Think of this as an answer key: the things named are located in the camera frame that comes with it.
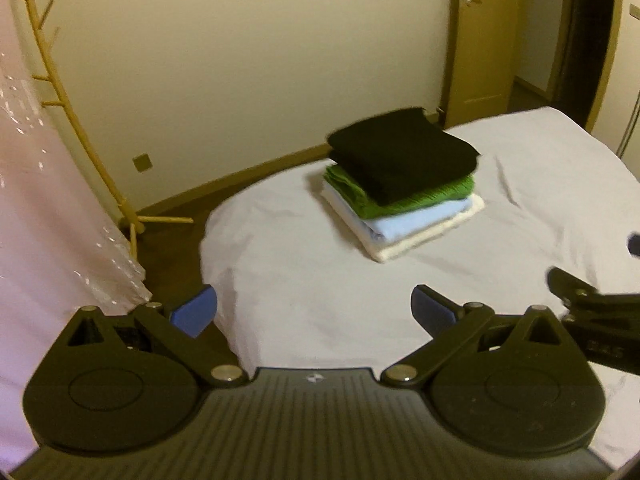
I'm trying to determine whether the light blue folded garment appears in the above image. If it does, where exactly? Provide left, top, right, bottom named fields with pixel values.
left=327, top=194, right=474, bottom=241

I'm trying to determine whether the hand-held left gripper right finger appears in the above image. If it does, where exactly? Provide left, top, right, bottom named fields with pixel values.
left=380, top=284, right=576, bottom=387

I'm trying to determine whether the black sweater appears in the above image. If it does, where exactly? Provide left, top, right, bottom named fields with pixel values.
left=326, top=107, right=482, bottom=207

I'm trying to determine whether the wooden coat rack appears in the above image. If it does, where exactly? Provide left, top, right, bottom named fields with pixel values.
left=7, top=0, right=195, bottom=261

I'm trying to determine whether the cream folded garment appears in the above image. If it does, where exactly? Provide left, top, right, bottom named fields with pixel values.
left=320, top=180, right=486, bottom=263

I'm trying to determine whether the white bed sheet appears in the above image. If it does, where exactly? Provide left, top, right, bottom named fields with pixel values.
left=199, top=106, right=640, bottom=466

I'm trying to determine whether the pink plastic curtain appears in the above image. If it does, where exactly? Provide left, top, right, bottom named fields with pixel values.
left=0, top=0, right=153, bottom=461

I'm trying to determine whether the wooden skirting board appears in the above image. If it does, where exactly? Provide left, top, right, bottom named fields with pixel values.
left=132, top=142, right=332, bottom=216

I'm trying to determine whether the green knitted sweater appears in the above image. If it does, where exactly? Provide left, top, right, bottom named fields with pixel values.
left=322, top=165, right=476, bottom=221

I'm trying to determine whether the wooden door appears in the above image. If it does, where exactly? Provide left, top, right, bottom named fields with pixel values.
left=444, top=0, right=524, bottom=129

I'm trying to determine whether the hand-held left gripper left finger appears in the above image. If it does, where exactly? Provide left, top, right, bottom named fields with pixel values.
left=64, top=284, right=249, bottom=388

